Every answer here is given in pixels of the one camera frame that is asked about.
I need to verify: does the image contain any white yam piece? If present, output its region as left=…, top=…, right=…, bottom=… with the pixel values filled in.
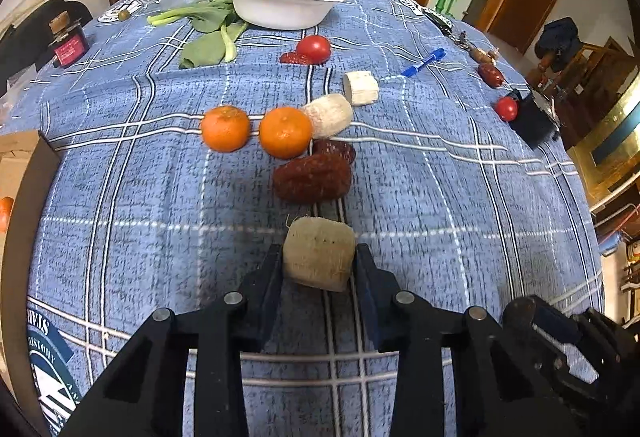
left=302, top=93, right=354, bottom=139
left=343, top=70, right=380, bottom=106

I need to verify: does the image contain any red date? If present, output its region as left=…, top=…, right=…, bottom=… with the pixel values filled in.
left=312, top=138, right=357, bottom=165
left=477, top=63, right=506, bottom=89
left=272, top=153, right=352, bottom=204

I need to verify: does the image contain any corked bottle with red label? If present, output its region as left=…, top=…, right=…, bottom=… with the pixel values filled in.
left=48, top=11, right=91, bottom=69

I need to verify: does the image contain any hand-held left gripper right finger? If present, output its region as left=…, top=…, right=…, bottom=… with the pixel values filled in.
left=354, top=242, right=566, bottom=437

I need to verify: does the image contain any blue pen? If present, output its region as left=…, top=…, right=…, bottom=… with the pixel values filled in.
left=401, top=48, right=446, bottom=78

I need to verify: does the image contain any cardboard box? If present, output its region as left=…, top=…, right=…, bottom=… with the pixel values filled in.
left=0, top=130, right=62, bottom=318

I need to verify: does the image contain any dark jacket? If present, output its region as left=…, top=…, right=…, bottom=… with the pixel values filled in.
left=534, top=17, right=583, bottom=73

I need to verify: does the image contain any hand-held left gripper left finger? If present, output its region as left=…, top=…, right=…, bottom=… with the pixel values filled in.
left=60, top=243, right=285, bottom=437

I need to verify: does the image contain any black box device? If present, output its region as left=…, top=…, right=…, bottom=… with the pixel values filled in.
left=510, top=88, right=561, bottom=150

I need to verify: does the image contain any white bowl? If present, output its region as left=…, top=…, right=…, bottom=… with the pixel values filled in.
left=219, top=0, right=350, bottom=30

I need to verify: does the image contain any bok choy leaf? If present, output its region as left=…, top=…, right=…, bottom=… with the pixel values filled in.
left=179, top=20, right=250, bottom=70

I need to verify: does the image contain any orange mandarin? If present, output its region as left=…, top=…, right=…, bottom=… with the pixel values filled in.
left=0, top=196, right=15, bottom=234
left=258, top=106, right=314, bottom=159
left=200, top=104, right=252, bottom=153

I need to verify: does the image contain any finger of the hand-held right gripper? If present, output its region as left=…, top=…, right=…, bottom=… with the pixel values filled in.
left=502, top=295, right=582, bottom=349
left=577, top=308, right=640, bottom=360

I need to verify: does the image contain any red tomato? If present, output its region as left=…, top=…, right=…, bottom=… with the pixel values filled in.
left=495, top=96, right=519, bottom=123
left=295, top=34, right=332, bottom=64

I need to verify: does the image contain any gold metal door frame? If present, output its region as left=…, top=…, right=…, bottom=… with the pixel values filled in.
left=567, top=62, right=640, bottom=213

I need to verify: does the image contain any black leather sofa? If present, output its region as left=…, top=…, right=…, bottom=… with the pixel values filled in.
left=0, top=0, right=93, bottom=90

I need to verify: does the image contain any bok choy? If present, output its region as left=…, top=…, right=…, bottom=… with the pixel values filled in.
left=147, top=0, right=236, bottom=33

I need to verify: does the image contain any large beige yam piece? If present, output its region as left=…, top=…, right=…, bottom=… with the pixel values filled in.
left=282, top=216, right=357, bottom=293

